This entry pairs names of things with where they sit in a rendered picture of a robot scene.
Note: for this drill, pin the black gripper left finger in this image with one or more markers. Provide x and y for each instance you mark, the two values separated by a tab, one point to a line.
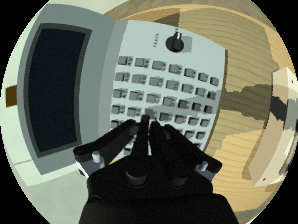
93	156

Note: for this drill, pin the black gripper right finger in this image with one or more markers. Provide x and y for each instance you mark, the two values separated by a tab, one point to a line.
189	154

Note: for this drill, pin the dark grey cabinet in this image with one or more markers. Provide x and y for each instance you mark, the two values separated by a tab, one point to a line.
61	104

